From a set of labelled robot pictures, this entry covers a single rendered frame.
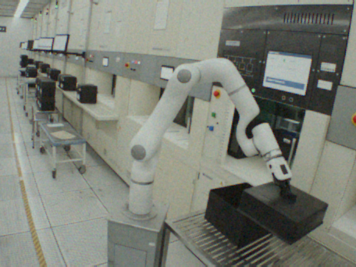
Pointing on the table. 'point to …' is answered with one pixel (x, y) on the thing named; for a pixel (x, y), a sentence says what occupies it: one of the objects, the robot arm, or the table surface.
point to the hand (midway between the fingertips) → (286, 191)
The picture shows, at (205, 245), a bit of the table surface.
